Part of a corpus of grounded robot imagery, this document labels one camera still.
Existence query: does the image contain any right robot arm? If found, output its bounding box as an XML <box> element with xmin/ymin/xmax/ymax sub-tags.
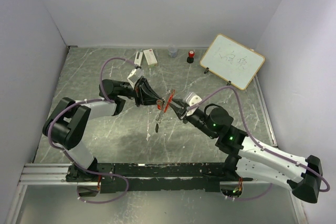
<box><xmin>170</xmin><ymin>99</ymin><xmax>323</xmax><ymax>204</ymax></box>

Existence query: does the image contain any yellow framed whiteboard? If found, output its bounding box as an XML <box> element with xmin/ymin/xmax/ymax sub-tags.
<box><xmin>199</xmin><ymin>34</ymin><xmax>265</xmax><ymax>90</ymax></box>

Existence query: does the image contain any clear paperclip jar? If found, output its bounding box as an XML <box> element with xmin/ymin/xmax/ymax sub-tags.
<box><xmin>168</xmin><ymin>45</ymin><xmax>178</xmax><ymax>58</ymax></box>

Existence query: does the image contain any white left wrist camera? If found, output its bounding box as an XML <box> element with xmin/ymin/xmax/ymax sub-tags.
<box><xmin>127</xmin><ymin>68</ymin><xmax>144</xmax><ymax>88</ymax></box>

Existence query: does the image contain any white green staple box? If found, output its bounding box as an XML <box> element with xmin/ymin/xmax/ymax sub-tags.
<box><xmin>143</xmin><ymin>49</ymin><xmax>158</xmax><ymax>68</ymax></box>

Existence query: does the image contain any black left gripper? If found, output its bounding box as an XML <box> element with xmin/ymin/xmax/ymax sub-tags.
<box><xmin>119</xmin><ymin>77</ymin><xmax>165</xmax><ymax>108</ymax></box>

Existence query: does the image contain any red handled metal key holder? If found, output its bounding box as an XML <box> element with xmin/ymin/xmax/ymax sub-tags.
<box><xmin>156</xmin><ymin>89</ymin><xmax>175</xmax><ymax>123</ymax></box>

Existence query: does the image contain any red usb stick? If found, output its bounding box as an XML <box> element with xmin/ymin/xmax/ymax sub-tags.
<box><xmin>156</xmin><ymin>99</ymin><xmax>165</xmax><ymax>110</ymax></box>

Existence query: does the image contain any white stapler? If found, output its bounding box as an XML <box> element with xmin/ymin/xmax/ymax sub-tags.
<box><xmin>134</xmin><ymin>51</ymin><xmax>143</xmax><ymax>67</ymax></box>

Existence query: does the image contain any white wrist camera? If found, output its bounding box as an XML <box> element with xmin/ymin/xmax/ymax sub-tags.
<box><xmin>127</xmin><ymin>68</ymin><xmax>144</xmax><ymax>88</ymax></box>
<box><xmin>183</xmin><ymin>92</ymin><xmax>202</xmax><ymax>116</ymax></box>

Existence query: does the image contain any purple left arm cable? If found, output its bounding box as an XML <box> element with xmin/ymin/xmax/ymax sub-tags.
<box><xmin>48</xmin><ymin>57</ymin><xmax>137</xmax><ymax>204</ymax></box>

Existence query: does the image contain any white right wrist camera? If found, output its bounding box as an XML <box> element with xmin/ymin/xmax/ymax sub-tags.
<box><xmin>183</xmin><ymin>92</ymin><xmax>202</xmax><ymax>116</ymax></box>

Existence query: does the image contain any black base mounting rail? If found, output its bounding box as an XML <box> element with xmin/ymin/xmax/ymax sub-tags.
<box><xmin>66</xmin><ymin>163</ymin><xmax>239</xmax><ymax>194</ymax></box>

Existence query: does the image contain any red black stamp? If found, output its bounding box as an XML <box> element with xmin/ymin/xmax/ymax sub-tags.
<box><xmin>186</xmin><ymin>50</ymin><xmax>195</xmax><ymax>63</ymax></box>

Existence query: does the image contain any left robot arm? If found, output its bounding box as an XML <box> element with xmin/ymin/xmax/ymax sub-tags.
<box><xmin>43</xmin><ymin>77</ymin><xmax>163</xmax><ymax>182</ymax></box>

